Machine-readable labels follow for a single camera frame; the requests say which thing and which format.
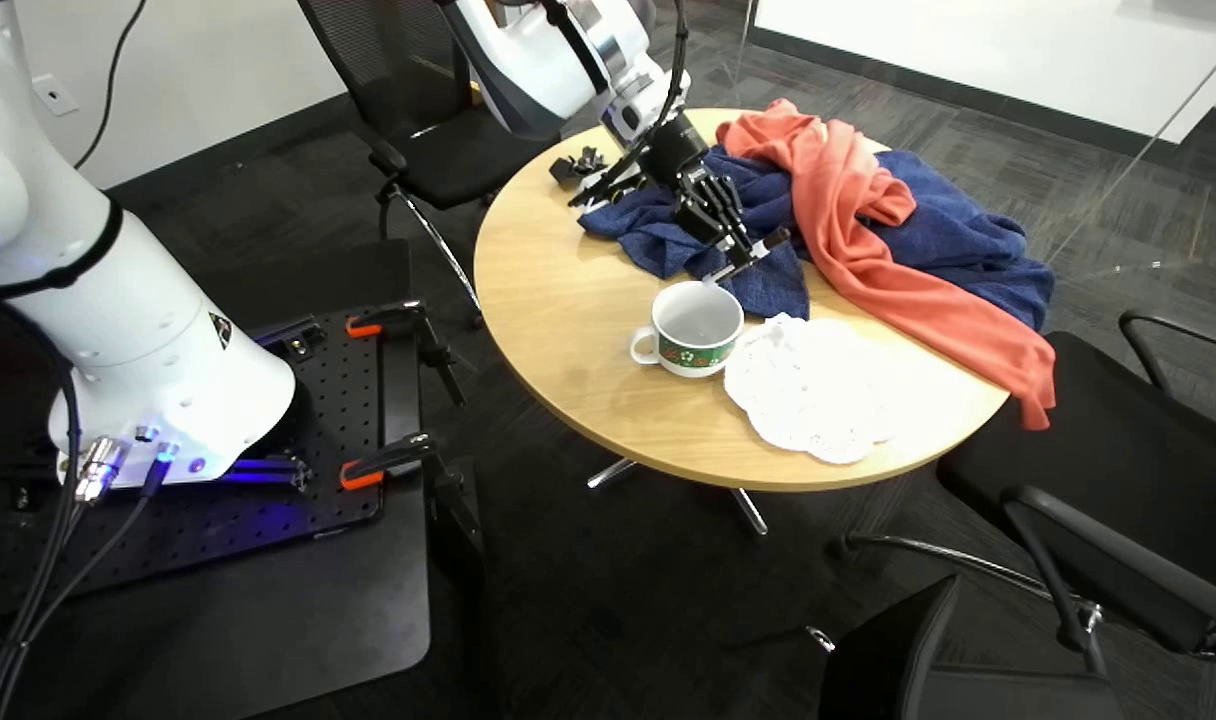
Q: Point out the black and white marker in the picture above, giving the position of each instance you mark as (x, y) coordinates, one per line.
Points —
(739, 264)

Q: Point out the orange black clamp upper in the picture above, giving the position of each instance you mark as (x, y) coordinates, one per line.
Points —
(377, 321)

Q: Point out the black office chair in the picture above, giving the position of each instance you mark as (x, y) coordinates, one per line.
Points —
(418, 112)
(1113, 503)

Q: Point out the white and green mug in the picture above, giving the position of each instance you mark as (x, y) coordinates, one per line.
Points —
(688, 329)

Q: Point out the black office chair far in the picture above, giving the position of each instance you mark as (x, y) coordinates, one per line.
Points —
(1113, 503)

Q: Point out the orange black clamp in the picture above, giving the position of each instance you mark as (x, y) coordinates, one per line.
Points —
(384, 460)
(377, 321)

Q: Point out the round wooden table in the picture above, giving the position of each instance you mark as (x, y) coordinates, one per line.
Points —
(562, 315)

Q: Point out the orange black clamp lower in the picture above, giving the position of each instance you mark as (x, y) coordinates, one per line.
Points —
(384, 460)

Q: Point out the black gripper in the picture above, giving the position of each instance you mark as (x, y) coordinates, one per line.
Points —
(674, 159)

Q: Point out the blue cloth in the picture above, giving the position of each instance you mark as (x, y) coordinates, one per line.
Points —
(950, 236)

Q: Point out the orange cloth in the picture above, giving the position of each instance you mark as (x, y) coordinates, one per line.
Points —
(840, 194)

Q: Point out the black perforated mounting board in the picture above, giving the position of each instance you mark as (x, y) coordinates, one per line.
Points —
(283, 488)

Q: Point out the black office chair right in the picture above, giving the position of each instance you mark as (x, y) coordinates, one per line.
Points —
(418, 112)

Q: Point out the white paper doily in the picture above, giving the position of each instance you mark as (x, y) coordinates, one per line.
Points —
(805, 384)

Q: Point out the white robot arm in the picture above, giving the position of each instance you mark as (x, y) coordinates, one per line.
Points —
(163, 382)

